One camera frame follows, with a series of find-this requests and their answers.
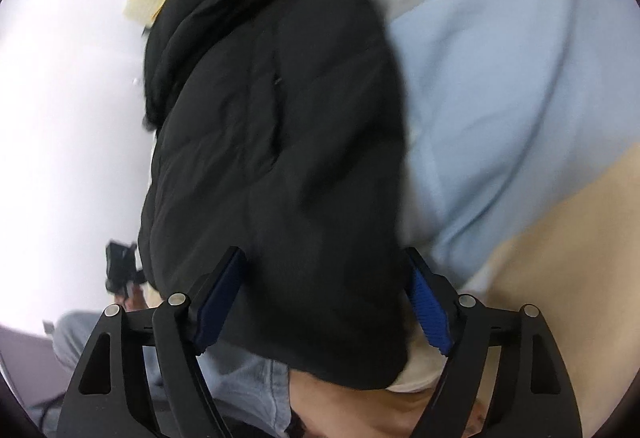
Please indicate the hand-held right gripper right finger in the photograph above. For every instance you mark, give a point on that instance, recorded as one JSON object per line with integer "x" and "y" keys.
{"x": 430, "y": 315}

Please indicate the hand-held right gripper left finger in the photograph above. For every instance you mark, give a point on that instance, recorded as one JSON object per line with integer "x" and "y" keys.
{"x": 220, "y": 300}

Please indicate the black puffer jacket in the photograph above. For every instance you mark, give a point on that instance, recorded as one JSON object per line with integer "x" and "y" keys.
{"x": 280, "y": 143}

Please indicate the person's left hand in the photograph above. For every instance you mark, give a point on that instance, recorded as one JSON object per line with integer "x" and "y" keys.
{"x": 134, "y": 299}

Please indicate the person's cream top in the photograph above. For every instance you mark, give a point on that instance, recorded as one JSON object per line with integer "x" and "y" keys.
{"x": 415, "y": 375}

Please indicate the person's blue jeans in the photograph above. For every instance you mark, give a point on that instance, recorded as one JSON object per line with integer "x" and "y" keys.
{"x": 245, "y": 380}

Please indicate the checkered pastel duvet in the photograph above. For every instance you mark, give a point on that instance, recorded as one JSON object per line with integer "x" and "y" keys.
{"x": 500, "y": 93}

